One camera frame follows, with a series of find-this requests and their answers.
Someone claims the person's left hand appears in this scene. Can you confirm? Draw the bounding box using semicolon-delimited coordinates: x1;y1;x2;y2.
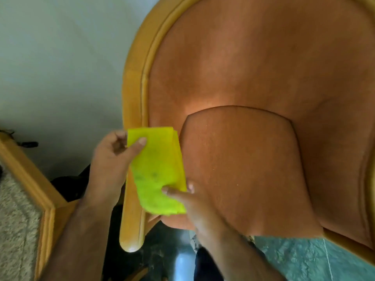
83;130;147;207

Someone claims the person's right hand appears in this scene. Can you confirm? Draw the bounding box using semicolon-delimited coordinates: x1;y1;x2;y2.
162;181;235;238

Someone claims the yellow-green cleaning cloth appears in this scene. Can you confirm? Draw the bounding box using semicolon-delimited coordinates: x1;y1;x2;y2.
127;127;188;216

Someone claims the person's left forearm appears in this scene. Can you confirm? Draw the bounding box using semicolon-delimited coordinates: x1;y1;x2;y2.
39;198;118;281

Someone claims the person's right forearm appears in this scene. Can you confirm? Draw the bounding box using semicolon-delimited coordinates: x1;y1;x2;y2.
196;227;286;281

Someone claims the orange seat cushion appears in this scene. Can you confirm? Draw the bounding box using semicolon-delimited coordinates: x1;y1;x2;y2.
162;105;324;239

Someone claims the orange upholstered wooden armchair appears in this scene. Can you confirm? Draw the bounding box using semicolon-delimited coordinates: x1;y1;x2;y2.
119;0;375;266

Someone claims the beige upholstered wooden chair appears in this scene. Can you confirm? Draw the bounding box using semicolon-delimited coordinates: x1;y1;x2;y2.
0;132;78;281

